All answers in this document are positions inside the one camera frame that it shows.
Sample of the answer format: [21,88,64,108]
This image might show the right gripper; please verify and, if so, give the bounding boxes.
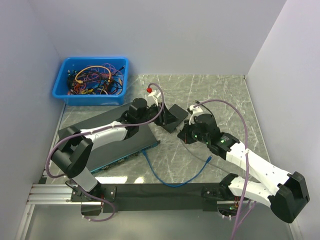
[178,118,210,145]

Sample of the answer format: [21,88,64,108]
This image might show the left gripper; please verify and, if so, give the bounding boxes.
[138,102,180,126]

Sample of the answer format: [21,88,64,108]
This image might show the small black network switch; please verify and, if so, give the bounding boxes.
[162,104,189,134]

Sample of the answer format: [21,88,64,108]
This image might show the blue ethernet cable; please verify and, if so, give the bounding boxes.
[141,149,213,188]

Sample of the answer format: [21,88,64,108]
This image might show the large black network switch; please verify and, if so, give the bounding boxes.
[73,103,161,174]

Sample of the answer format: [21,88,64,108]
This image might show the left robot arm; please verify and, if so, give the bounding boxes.
[48,98,187,201]

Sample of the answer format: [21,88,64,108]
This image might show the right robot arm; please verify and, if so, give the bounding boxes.
[177,113,310,224]

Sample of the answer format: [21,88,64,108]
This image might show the blue plastic bin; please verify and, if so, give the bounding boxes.
[52,56,129,106]

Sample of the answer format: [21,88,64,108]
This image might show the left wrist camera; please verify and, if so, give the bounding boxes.
[146,87,161,107]

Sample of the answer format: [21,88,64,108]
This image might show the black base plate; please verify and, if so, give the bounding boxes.
[99,183,237,212]

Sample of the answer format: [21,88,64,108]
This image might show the tangled cables in bin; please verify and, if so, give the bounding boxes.
[65,62,125,96]

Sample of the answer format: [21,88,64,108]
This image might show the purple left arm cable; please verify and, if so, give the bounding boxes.
[45,83,166,222]

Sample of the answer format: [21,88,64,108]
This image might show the aluminium rail frame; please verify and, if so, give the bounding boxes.
[14,102,301,240]

